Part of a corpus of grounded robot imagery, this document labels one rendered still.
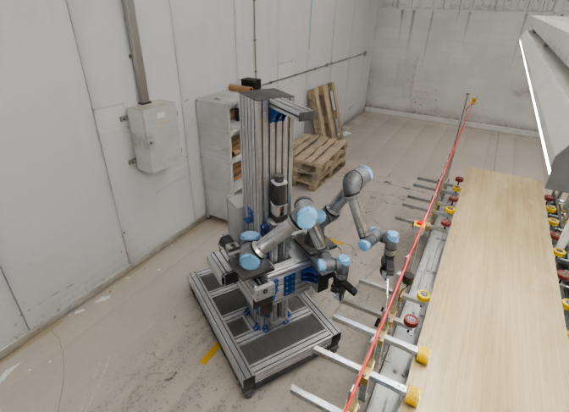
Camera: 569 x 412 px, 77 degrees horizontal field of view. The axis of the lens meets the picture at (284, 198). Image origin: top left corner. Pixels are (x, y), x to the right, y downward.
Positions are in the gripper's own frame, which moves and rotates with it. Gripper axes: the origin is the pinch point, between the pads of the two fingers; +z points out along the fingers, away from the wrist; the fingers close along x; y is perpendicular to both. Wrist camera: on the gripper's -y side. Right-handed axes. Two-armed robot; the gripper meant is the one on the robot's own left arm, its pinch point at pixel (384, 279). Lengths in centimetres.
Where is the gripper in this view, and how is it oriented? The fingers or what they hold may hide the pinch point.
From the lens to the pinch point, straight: 249.6
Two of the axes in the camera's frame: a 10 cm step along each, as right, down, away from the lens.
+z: -0.2, 8.8, 4.8
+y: 1.6, -4.7, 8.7
